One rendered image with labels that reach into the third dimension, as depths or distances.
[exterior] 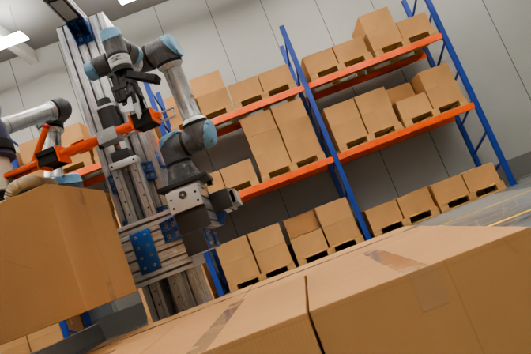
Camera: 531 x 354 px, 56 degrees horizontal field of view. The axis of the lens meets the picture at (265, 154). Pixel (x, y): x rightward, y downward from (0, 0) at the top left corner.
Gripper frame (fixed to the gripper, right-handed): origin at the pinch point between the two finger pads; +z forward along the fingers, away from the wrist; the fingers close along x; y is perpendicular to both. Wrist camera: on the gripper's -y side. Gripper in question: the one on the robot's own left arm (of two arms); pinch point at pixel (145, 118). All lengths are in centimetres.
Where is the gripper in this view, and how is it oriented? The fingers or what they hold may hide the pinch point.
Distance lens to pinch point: 175.8
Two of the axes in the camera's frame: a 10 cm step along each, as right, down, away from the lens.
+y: -9.3, 3.7, 0.6
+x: -1.2, -1.3, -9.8
